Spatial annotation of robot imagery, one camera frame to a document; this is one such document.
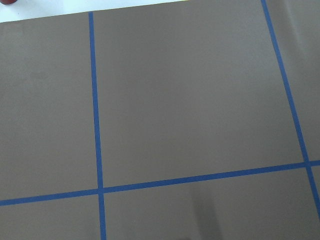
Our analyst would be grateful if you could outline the red cylinder object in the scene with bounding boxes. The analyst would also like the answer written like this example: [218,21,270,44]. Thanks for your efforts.
[0,0,17,5]

